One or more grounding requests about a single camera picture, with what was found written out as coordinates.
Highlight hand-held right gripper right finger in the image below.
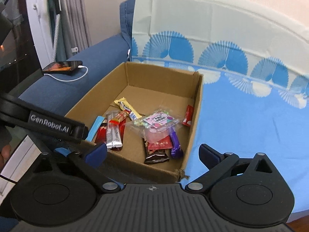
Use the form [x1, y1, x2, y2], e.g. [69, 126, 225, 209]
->
[183, 143, 274, 194]

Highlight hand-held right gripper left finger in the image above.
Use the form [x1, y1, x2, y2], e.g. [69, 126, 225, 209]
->
[31, 142, 120, 194]

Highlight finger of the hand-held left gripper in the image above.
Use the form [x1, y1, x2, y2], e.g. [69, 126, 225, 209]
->
[26, 110, 88, 143]

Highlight silver stick packet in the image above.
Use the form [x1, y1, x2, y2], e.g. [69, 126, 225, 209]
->
[106, 111, 123, 149]

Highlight blue strip packet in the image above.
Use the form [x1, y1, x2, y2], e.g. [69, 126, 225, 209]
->
[85, 116, 105, 142]

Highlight purple snack bar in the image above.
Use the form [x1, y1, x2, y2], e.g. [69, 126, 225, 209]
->
[168, 129, 184, 160]

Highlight red gold snack stick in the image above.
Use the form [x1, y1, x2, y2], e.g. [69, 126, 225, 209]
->
[109, 111, 128, 124]

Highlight small red snack packet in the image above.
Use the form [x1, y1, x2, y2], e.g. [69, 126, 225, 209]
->
[182, 104, 195, 127]

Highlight red square snack packet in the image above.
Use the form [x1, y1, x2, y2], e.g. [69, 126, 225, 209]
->
[147, 136, 173, 150]

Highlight cream wafer bar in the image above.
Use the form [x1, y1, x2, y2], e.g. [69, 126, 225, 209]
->
[114, 97, 143, 121]

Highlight clear candy bag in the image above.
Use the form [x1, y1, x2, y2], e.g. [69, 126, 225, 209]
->
[124, 109, 181, 143]

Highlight cardboard box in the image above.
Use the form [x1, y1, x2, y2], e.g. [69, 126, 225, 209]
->
[64, 61, 204, 184]

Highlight person's left hand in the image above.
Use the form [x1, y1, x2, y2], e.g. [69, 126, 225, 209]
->
[0, 144, 12, 171]

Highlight black smartphone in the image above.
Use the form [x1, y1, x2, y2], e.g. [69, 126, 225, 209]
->
[42, 60, 83, 76]

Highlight blue fabric sofa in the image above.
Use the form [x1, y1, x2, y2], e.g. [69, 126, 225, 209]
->
[18, 0, 136, 131]

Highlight black garment steamer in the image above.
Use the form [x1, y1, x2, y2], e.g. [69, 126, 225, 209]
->
[41, 0, 62, 63]

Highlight white charging cable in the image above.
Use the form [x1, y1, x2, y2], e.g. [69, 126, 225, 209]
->
[48, 64, 88, 83]

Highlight thin black cable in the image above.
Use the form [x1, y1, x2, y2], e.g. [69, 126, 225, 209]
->
[0, 174, 18, 183]

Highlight white door frame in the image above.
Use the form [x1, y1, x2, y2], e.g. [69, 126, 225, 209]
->
[0, 0, 55, 196]

